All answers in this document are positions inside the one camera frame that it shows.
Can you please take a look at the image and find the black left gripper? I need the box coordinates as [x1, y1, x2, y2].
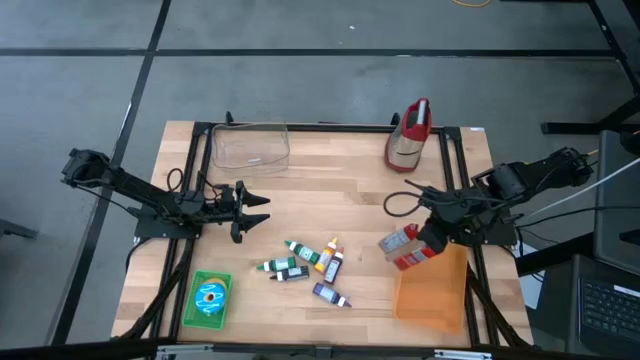
[218, 179, 272, 245]

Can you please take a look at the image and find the red grey blister pack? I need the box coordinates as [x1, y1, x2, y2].
[378, 223, 421, 255]
[394, 244, 441, 272]

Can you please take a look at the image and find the green ink bottle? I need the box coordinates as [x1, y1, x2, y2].
[256, 256, 297, 273]

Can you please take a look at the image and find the green capped white tube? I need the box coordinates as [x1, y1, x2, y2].
[284, 240, 322, 265]

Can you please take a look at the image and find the dark teal ink bottle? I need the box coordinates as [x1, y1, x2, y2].
[269, 265, 311, 283]

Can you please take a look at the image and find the yellow ink bottle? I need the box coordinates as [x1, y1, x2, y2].
[314, 237, 340, 275]

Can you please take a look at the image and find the blue frosted toy donut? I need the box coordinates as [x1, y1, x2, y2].
[194, 282, 229, 316]

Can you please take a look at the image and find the purple ink bottle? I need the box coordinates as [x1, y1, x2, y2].
[312, 282, 352, 309]

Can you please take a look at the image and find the clear plastic bin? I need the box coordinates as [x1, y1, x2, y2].
[210, 117, 292, 180]

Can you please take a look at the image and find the orange plastic bin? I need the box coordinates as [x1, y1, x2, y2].
[393, 243, 470, 335]

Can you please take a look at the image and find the red and grey shoe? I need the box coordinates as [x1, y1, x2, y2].
[383, 97, 434, 174]

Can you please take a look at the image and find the green plastic basket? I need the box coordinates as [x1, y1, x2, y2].
[182, 269, 234, 331]

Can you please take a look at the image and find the silver aluminium bar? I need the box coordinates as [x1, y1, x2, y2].
[433, 348, 494, 360]
[154, 343, 216, 360]

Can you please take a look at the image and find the black desk leg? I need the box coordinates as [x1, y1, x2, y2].
[540, 0, 640, 135]

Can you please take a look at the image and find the grey cabinet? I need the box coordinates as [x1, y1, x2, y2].
[594, 129, 640, 276]

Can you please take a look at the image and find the black laptop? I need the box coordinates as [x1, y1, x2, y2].
[577, 277, 640, 359]

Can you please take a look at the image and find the black stand foot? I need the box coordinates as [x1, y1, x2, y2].
[0, 218, 39, 240]

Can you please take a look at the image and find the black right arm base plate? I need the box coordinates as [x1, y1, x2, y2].
[452, 222, 519, 247]

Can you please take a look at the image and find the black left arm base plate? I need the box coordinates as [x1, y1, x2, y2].
[128, 202, 207, 240]

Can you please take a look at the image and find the black aluminium table frame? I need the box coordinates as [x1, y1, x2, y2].
[112, 110, 534, 360]

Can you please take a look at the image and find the white cable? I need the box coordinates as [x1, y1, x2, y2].
[529, 157, 640, 219]

